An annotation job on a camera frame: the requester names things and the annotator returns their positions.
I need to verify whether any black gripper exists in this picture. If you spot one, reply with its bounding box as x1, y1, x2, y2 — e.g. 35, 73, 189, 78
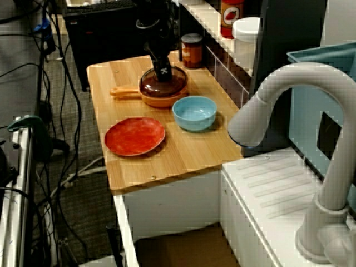
145, 41, 174, 83

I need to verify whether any brown glass lid yellow knob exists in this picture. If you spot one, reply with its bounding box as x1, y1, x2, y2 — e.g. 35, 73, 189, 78
139, 66, 189, 98

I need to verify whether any light blue bowl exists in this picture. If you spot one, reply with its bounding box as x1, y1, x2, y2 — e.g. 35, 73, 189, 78
171, 95, 218, 133

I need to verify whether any orange toy frying pan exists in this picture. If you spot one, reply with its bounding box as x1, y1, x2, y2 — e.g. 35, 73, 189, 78
109, 82, 190, 109

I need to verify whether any red orange plate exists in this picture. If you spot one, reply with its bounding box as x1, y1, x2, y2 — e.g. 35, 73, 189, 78
104, 117, 166, 157

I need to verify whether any white kitchen shelf ledge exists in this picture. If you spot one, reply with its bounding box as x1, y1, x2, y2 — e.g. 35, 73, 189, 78
172, 0, 255, 77

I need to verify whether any white lidded container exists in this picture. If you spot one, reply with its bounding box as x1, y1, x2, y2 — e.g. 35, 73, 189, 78
231, 17, 261, 72

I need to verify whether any black equipment stand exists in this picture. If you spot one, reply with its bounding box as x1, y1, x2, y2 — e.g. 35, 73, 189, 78
62, 2, 151, 93

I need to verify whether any red sauce bottle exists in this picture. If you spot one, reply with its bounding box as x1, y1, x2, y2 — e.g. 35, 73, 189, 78
220, 0, 245, 40

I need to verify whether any white kitchen cabinet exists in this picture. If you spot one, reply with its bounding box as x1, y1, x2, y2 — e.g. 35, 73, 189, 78
113, 169, 224, 267

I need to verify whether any grey toy faucet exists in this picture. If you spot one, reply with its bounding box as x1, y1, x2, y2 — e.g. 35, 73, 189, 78
226, 61, 356, 265

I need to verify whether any blue connector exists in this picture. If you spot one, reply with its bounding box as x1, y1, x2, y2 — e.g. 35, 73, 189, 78
32, 17, 54, 41

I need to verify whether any teal plastic bin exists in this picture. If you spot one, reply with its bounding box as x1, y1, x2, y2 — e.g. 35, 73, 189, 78
286, 41, 356, 201

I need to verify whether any white toy sink unit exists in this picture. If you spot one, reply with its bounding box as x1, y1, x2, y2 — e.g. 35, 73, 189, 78
220, 147, 356, 267

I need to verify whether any black cable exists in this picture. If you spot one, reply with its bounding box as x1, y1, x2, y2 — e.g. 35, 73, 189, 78
52, 13, 84, 179

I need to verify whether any white cable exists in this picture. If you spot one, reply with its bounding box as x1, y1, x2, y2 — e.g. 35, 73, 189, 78
49, 155, 107, 197

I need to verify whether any dark grey kitchen post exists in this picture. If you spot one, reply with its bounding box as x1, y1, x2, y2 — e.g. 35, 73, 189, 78
240, 0, 328, 158

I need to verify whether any aluminium frame rail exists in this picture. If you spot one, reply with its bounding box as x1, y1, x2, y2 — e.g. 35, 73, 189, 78
0, 119, 37, 267

